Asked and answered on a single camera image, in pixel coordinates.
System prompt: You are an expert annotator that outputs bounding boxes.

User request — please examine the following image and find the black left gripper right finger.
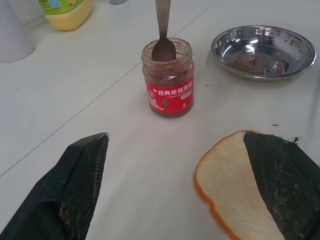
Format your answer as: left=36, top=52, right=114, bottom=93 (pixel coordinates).
left=243, top=131, right=320, bottom=240

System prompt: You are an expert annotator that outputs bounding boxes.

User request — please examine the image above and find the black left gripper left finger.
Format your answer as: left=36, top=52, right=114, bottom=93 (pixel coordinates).
left=0, top=132, right=110, bottom=240

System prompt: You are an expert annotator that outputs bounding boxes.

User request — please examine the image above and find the bread slice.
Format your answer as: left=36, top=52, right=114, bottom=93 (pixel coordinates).
left=193, top=129, right=286, bottom=240

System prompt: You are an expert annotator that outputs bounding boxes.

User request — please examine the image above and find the red label jam jar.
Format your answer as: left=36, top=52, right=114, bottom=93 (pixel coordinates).
left=141, top=36, right=195, bottom=119

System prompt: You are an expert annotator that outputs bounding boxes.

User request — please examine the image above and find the metal spoon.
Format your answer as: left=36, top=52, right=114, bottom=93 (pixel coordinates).
left=151, top=0, right=177, bottom=62

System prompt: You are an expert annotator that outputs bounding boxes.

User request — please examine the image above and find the stainless steel bowl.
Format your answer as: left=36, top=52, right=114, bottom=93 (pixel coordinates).
left=210, top=24, right=318, bottom=81

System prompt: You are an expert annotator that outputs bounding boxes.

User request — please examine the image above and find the white cylindrical container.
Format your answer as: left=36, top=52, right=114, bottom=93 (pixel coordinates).
left=0, top=0, right=37, bottom=64

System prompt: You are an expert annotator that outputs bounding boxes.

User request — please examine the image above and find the yellow bottle green label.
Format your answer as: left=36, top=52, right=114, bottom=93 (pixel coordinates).
left=37, top=0, right=94, bottom=32

